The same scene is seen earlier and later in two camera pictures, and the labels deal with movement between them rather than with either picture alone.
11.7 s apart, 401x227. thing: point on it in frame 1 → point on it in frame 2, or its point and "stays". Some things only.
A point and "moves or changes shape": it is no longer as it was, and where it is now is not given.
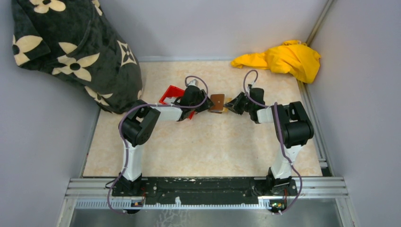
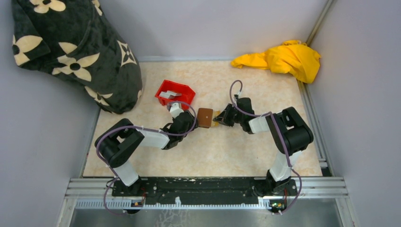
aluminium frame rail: x=307 y=188 stays
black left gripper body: x=200 y=97 → x=191 y=124
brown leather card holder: x=218 y=100 → x=204 y=117
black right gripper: x=234 y=104 → x=223 y=117
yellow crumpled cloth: x=292 y=56 stays
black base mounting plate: x=204 y=188 stays
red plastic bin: x=174 y=91 moves or changes shape
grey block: x=168 y=100 moves or changes shape
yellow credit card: x=225 y=109 → x=214 y=114
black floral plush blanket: x=74 y=39 stays
